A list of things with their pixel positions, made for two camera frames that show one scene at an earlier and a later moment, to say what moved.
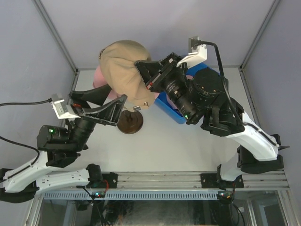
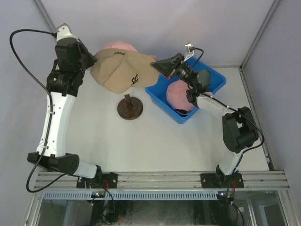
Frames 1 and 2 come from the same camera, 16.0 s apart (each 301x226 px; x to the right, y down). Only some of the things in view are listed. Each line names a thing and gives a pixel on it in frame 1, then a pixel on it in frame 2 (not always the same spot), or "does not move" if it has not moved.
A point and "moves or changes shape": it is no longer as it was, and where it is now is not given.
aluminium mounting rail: (253, 181) does not move
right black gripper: (154, 76) -> (171, 67)
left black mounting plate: (109, 181) does not move
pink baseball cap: (99, 80) -> (125, 45)
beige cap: (117, 59) moves or changes shape
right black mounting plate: (210, 181) does not move
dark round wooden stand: (130, 122) -> (130, 108)
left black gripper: (106, 114) -> (90, 61)
